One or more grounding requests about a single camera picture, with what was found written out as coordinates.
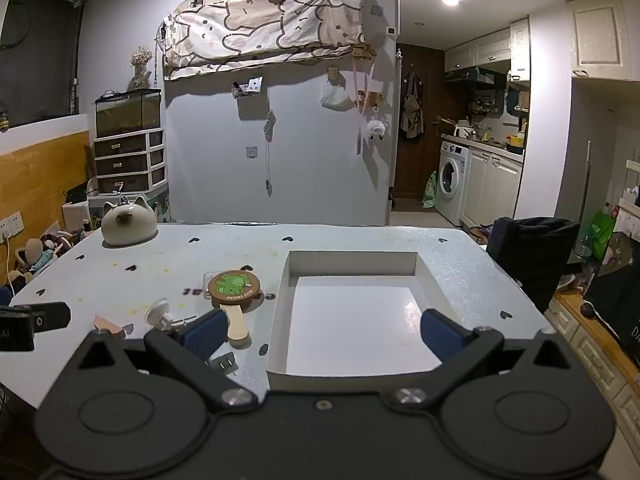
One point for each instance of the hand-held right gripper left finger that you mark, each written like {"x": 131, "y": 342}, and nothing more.
{"x": 205, "y": 334}

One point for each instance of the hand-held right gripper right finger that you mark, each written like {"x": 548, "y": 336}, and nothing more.
{"x": 439, "y": 335}

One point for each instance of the white charger plug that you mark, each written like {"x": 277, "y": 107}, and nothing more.
{"x": 225, "y": 361}

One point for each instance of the oblong wooden tray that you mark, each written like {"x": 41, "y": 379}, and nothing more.
{"x": 239, "y": 326}

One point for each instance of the clear suction cup knob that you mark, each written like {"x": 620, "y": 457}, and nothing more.
{"x": 159, "y": 312}

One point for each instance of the round cork frog coaster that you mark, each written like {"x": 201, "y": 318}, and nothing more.
{"x": 235, "y": 287}

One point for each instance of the white shallow cardboard box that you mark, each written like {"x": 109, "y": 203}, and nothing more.
{"x": 350, "y": 320}

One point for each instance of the brown oblong piece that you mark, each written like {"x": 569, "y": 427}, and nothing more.
{"x": 107, "y": 322}

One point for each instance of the pile of stuffed toys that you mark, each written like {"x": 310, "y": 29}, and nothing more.
{"x": 37, "y": 255}

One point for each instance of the black cloth-covered chair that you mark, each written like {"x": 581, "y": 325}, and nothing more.
{"x": 535, "y": 255}

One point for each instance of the cat-shaped ceramic pot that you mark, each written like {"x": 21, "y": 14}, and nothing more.
{"x": 127, "y": 225}

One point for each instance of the green plastic bag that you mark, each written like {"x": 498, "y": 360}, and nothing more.
{"x": 430, "y": 192}

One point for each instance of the wood-top low cabinet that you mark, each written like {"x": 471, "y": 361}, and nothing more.
{"x": 590, "y": 340}

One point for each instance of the white washing machine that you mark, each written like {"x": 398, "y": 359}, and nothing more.
{"x": 452, "y": 180}

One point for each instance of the white kitchen base cabinets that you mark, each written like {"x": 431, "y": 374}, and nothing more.
{"x": 492, "y": 187}

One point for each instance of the black printed cloth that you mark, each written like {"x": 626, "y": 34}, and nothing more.
{"x": 617, "y": 305}

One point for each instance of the green shopping bag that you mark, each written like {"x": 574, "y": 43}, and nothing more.
{"x": 597, "y": 232}

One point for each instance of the white plastic drawer unit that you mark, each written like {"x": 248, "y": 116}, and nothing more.
{"x": 130, "y": 160}

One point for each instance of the white mop pole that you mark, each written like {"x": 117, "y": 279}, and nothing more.
{"x": 585, "y": 190}

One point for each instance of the white plush sheep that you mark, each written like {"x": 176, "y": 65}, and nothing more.
{"x": 376, "y": 129}

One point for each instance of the hanging apron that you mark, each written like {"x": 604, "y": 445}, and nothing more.
{"x": 412, "y": 107}

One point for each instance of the glass fish tank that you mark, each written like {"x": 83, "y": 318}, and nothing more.
{"x": 127, "y": 112}

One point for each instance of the white shelf rack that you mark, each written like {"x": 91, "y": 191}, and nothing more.
{"x": 631, "y": 200}

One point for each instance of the white hanging cloth pouch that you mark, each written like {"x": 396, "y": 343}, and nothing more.
{"x": 336, "y": 97}

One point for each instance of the dried flower bouquet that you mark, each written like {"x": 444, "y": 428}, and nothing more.
{"x": 140, "y": 67}

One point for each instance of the dark window curtain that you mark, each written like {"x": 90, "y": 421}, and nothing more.
{"x": 40, "y": 55}

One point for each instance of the printed cartoon blanket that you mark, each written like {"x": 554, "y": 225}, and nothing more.
{"x": 260, "y": 25}

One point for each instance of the white wall socket panel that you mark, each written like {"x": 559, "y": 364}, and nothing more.
{"x": 10, "y": 225}

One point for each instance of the small square wall socket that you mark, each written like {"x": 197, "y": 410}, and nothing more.
{"x": 251, "y": 152}

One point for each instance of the white kitchen wall cabinets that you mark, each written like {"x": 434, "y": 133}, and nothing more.
{"x": 490, "y": 47}

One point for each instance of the white tall wall cabinet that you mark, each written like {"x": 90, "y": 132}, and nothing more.
{"x": 600, "y": 35}

